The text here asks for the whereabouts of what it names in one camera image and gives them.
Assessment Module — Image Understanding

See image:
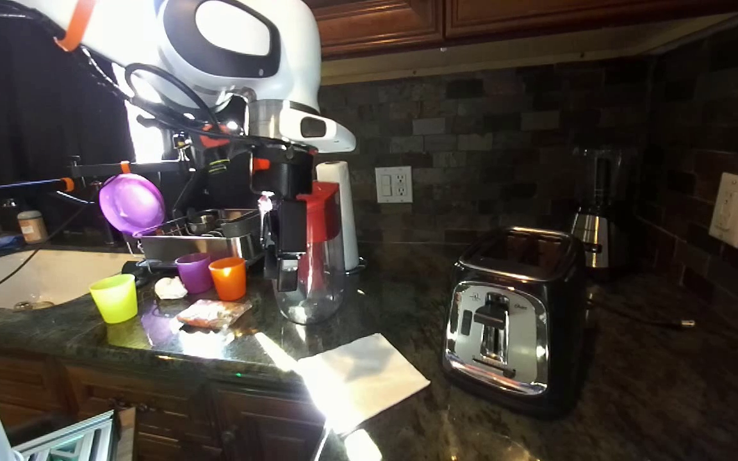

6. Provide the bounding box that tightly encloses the clear plastic snack packet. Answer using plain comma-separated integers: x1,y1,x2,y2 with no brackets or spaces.
174,297,255,334

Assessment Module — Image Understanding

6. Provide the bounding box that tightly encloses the clear pitcher red lid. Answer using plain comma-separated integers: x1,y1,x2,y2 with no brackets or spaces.
268,179,350,329

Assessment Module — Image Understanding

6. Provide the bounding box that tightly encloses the wooden base cabinet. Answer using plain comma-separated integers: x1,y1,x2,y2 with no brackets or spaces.
0,342,329,461

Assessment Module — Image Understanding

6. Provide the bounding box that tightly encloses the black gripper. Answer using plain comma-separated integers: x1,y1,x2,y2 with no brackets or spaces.
246,138,317,256

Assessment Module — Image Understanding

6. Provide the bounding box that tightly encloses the white wall plate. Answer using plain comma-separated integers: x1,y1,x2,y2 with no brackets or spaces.
707,173,738,251

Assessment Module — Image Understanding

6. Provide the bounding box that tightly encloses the orange plastic cup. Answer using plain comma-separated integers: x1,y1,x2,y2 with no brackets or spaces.
209,253,251,302

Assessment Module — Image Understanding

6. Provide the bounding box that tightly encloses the wooden upper cabinet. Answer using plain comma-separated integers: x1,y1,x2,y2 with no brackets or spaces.
302,0,738,63

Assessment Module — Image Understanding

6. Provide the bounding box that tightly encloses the orange velcro strap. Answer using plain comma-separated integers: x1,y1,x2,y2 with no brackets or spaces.
55,0,97,55

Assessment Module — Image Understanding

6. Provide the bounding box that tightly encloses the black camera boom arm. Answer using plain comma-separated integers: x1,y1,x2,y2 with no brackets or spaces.
0,157,198,202

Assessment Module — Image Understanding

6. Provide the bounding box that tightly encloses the small white lump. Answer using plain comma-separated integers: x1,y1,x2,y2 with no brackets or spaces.
152,274,191,302

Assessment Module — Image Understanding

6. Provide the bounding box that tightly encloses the small white jar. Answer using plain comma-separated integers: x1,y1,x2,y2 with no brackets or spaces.
15,207,51,248

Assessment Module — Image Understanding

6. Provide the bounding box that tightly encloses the stainless steel tray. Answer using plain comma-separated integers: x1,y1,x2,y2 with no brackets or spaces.
134,207,264,268

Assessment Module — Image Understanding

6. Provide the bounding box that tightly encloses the white paper napkin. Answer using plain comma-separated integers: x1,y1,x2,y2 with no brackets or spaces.
292,330,434,442

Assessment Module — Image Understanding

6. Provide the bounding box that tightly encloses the green plastic cup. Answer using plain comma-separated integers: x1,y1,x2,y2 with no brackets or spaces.
88,273,142,329

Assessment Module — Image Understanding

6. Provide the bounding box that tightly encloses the black chrome toaster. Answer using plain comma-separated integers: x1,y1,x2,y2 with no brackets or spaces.
440,224,596,420

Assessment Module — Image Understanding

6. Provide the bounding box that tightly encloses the purple plastic cup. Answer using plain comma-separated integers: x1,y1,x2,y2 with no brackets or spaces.
173,251,216,301

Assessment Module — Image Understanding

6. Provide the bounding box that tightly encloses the purple plastic plate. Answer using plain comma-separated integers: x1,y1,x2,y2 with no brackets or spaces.
95,173,170,238

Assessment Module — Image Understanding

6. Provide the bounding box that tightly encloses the dark window curtain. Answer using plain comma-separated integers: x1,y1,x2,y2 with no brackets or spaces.
0,0,136,187

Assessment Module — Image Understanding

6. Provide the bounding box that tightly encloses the white duplex outlet plate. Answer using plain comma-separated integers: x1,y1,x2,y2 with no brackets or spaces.
374,165,415,206

